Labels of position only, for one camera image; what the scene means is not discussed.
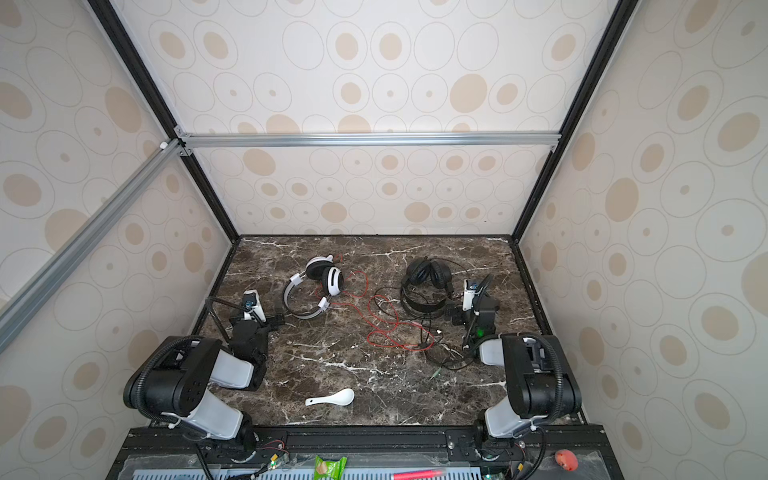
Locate white headphones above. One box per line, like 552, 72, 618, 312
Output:
282, 255, 345, 320

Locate red round button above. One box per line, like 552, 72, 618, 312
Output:
554, 449, 579, 472

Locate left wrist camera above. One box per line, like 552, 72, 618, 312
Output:
242, 290, 267, 325

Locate left black frame post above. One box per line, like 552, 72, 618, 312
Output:
87, 0, 240, 243

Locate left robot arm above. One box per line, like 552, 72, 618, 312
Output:
123, 315, 284, 442

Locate left slanted aluminium rail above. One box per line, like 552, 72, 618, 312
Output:
1, 139, 182, 350

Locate pink pen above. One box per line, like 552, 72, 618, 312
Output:
391, 469, 447, 480

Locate horizontal aluminium rail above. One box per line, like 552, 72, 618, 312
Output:
181, 131, 561, 148

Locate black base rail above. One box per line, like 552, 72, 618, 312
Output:
114, 425, 610, 465

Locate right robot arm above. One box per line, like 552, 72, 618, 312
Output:
459, 290, 582, 444

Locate black headphone cable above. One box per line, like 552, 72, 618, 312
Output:
373, 257, 511, 371

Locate black headphones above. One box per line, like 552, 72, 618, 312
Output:
400, 257, 454, 319

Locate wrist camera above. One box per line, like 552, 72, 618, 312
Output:
462, 274, 494, 311
242, 290, 267, 325

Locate white ceramic spoon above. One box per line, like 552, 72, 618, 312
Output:
305, 388, 355, 406

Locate red headphone cable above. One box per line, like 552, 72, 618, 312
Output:
328, 268, 437, 353

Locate green snack packet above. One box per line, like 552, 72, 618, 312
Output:
313, 456, 348, 480

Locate black frame post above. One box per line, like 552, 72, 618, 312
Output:
510, 0, 639, 246
87, 0, 240, 243

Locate right black frame post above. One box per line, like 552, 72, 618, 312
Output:
510, 0, 639, 246

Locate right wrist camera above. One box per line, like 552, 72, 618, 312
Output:
462, 274, 494, 311

